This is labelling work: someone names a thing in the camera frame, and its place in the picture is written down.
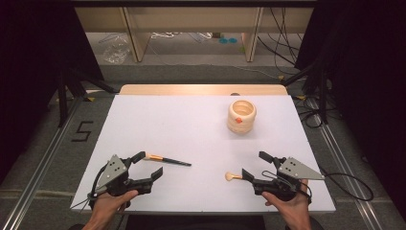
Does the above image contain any person's right hand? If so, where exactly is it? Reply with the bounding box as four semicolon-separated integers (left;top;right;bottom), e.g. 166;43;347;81
261;178;313;225

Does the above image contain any black tripod stand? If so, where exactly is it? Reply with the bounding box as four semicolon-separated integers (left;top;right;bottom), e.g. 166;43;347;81
56;65;118;128
281;60;329;126

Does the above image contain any grey cable tie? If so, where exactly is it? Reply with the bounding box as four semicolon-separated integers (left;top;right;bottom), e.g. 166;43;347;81
70;196;95;214

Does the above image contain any slim flat-head makeup brush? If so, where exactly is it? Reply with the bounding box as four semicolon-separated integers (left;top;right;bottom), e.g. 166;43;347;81
142;152;192;168

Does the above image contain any aluminium floor rail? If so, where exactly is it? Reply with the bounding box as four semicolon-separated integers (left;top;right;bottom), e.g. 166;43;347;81
1;95;82;230
305;95;381;230

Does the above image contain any bundle of black cables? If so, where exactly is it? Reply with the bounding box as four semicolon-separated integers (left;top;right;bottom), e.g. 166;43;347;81
257;7;305;76

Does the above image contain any clear plastic bag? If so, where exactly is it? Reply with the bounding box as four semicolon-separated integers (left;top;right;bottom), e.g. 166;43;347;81
101;34;132;65

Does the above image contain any beige ribbed cup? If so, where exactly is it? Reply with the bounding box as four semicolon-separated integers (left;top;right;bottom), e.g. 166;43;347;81
226;99;258;135

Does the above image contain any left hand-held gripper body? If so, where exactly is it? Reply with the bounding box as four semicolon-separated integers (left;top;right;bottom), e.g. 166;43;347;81
90;153;155;205

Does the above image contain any white foam board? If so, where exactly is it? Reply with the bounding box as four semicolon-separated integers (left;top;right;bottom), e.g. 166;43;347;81
70;94;337;215

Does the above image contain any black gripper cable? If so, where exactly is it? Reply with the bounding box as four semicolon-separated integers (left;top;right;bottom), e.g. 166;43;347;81
261;170;375;205
87;164;111;205

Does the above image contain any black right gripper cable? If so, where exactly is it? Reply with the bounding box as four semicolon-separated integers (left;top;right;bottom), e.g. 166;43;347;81
261;170;375;205

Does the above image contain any person's left hand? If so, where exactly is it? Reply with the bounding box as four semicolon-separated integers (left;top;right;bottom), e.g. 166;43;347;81
90;189;140;222

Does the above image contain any coiled black floor cable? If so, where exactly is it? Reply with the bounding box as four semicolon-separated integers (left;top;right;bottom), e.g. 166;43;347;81
293;95;339;129

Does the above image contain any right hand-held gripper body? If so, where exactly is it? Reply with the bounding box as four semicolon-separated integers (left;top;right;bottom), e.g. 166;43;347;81
252;155;326;203

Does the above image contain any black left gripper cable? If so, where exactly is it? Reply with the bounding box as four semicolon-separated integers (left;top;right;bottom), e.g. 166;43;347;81
87;164;111;205

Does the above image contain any dark curtain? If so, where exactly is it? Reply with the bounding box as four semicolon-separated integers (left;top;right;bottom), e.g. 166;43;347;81
295;0;406;221
0;0;104;180

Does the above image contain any beige wooden shelf unit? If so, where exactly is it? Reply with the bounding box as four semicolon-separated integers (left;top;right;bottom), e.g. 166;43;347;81
75;6;315;63

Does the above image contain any wooden table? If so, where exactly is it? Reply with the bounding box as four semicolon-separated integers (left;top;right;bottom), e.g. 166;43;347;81
119;83;289;96

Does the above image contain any white cable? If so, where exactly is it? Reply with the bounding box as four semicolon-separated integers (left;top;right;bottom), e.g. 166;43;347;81
149;31;183;40

